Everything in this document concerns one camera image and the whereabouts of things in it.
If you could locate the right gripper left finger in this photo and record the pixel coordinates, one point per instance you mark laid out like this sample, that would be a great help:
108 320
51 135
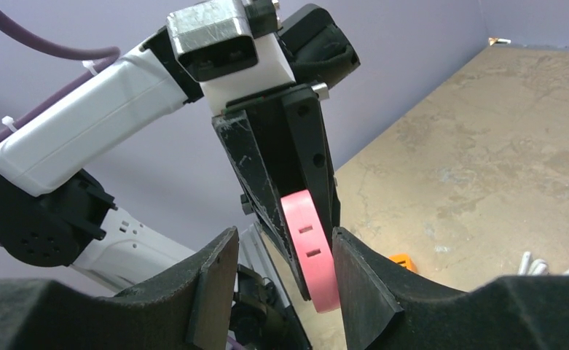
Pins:
187 306

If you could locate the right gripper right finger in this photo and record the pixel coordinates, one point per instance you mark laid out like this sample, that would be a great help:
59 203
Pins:
386 306

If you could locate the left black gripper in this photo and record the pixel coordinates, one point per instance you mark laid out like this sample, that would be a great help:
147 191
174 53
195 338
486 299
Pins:
299 108

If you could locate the orange power strip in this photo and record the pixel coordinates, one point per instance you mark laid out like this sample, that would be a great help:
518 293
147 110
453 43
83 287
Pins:
405 261

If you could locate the pink square plug adapter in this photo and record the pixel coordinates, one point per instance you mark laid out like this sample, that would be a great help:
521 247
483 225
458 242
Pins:
313 252

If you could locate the aluminium rail frame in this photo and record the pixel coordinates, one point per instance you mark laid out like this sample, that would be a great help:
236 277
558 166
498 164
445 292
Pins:
254 255

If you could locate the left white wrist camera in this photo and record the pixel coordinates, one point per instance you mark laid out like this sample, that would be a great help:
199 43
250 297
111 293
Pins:
230 48

